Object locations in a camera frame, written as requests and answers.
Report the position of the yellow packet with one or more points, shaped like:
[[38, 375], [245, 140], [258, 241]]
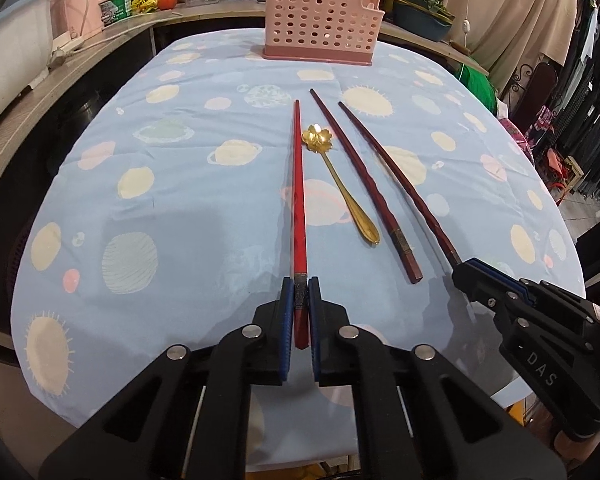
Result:
[[144, 2]]

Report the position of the dark blue planter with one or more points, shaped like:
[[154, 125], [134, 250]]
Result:
[[420, 22]]

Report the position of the green trailing plant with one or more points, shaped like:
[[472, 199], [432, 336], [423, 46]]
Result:
[[430, 0]]

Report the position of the pink floral cloth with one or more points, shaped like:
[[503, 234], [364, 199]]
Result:
[[525, 135]]

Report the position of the row of hanging clothes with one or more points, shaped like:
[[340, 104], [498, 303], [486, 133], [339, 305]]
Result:
[[595, 110]]

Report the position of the white plastic tub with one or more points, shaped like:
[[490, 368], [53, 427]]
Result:
[[10, 45]]

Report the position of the red chopstick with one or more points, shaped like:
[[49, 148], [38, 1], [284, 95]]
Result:
[[299, 210]]

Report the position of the red tomato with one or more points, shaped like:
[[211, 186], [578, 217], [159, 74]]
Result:
[[166, 1]]

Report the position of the dark maroon chopstick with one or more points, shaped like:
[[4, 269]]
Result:
[[414, 272], [439, 230]]

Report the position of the green and white packet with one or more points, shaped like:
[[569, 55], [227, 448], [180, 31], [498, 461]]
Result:
[[115, 10]]

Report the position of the steel pot under counter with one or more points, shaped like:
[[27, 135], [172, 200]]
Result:
[[85, 105]]

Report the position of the gold flower-shaped spoon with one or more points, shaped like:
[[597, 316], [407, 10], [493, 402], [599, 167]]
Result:
[[317, 138]]

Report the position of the yellow stool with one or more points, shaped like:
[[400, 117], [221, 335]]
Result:
[[519, 412]]

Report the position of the beige curtain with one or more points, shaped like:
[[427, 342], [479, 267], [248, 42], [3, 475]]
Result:
[[505, 10]]

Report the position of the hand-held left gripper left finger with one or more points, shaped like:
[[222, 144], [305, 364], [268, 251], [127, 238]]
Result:
[[286, 330]]

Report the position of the blue planet-print tablecloth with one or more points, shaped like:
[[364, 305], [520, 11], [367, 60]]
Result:
[[180, 220]]

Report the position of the pink kitchen appliance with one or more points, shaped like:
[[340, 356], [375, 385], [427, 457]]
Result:
[[77, 5]]

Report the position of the white power strip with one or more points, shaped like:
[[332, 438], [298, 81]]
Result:
[[65, 52]]

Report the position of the green cloth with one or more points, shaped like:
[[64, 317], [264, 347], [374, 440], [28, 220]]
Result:
[[477, 85]]

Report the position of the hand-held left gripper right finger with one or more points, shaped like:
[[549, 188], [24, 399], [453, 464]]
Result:
[[315, 335]]

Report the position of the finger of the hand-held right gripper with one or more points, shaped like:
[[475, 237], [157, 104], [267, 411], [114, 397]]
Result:
[[500, 275], [480, 287]]

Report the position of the dark wooden chair back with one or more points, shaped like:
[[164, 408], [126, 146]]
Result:
[[542, 85]]

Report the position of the pink perforated utensil basket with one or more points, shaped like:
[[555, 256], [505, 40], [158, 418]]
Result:
[[320, 59]]

